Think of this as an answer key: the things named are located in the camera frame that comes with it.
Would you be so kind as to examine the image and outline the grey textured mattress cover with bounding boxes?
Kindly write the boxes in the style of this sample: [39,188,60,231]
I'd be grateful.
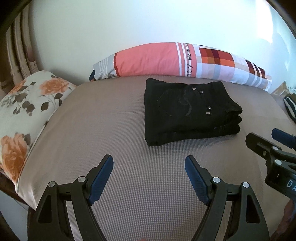
[18,76,295,240]

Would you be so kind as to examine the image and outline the beige brown curtain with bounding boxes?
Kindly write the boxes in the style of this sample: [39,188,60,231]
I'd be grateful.
[1,1,39,98]

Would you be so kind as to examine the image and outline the floral white orange pillow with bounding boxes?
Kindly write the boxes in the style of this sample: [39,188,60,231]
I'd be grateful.
[1,71,76,185]

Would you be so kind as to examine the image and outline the black pants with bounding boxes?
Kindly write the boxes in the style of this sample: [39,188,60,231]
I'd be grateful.
[144,78,242,146]

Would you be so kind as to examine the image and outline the pink checkered long pillow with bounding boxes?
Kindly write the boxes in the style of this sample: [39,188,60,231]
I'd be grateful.
[89,42,272,91]

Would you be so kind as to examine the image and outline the dark striped garment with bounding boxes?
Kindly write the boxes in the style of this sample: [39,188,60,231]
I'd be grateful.
[283,93,296,123]

